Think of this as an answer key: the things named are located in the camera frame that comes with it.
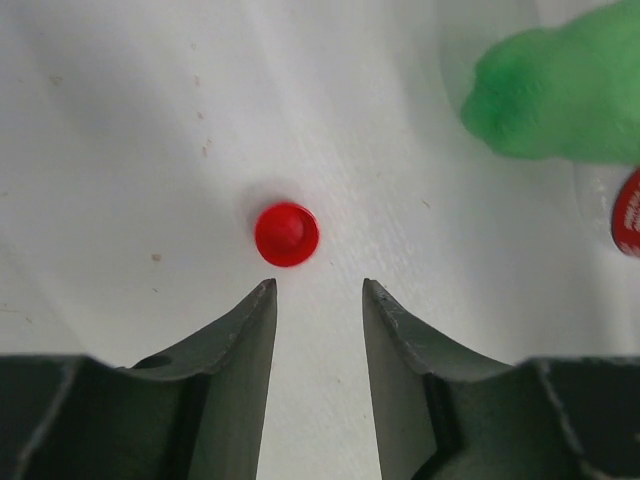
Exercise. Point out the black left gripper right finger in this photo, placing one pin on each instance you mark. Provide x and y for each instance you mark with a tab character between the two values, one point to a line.
444	411

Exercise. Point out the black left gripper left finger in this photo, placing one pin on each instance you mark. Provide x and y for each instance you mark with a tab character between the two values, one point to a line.
192	411

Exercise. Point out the red bottle cap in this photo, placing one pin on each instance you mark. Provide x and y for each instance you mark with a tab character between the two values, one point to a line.
286	234

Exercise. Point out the clear bottle with red label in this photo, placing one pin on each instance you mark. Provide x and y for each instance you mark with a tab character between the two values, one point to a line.
625	225

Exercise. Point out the green plastic bottle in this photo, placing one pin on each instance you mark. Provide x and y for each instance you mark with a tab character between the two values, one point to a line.
569	91

